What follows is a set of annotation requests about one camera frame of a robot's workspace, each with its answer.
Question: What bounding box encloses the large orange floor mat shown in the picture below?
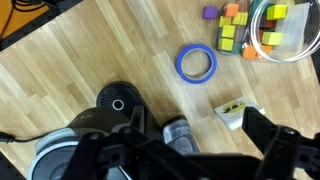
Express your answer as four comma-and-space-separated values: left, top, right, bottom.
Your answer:
0, 0, 50, 39

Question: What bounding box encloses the black Keurig coffee maker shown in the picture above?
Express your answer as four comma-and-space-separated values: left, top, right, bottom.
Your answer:
28, 80, 201, 180

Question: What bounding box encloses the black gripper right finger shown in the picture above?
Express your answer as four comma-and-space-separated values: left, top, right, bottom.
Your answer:
241, 106, 320, 180

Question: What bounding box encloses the clear plastic jar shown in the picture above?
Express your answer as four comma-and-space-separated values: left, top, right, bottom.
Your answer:
214, 0, 320, 64

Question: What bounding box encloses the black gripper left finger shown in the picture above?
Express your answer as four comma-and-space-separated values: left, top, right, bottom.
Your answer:
61, 105, 158, 180

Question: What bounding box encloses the yellow wooden cube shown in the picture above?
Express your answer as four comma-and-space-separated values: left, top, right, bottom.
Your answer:
221, 24, 237, 39
217, 37, 235, 52
232, 12, 249, 26
218, 15, 233, 28

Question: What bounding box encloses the small white printed card box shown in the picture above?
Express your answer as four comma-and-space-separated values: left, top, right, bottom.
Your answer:
213, 96, 267, 132

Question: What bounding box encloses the black floor cable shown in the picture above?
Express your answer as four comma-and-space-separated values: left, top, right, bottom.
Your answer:
11, 0, 48, 13

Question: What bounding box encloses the blue masking tape roll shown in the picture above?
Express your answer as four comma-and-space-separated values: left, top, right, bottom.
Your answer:
175, 43, 218, 85

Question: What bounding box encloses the orange wooden cube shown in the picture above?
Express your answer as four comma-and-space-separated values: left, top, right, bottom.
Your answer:
223, 3, 240, 18
242, 44, 258, 60

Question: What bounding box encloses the yellow-green wooden cube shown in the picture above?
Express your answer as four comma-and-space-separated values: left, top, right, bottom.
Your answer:
266, 3, 288, 21
261, 31, 284, 46

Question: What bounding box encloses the purple wooden cube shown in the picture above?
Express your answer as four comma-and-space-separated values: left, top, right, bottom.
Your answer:
202, 5, 219, 20

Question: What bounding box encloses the black coffee maker power cord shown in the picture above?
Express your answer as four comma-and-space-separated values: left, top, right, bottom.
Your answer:
0, 131, 43, 144

